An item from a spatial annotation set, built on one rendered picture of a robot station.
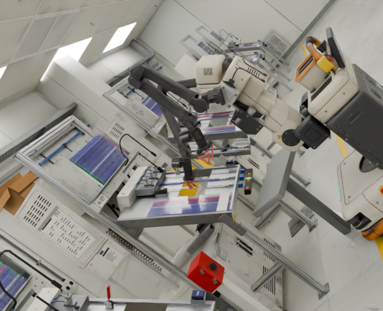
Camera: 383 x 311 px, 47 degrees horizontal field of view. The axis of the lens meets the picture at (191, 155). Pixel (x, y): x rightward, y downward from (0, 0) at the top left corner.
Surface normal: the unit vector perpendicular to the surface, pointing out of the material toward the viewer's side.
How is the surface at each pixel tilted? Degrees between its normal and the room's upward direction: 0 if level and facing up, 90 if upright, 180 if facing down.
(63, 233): 90
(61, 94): 90
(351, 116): 90
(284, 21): 90
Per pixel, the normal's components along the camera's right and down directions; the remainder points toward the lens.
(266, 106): -0.23, 0.44
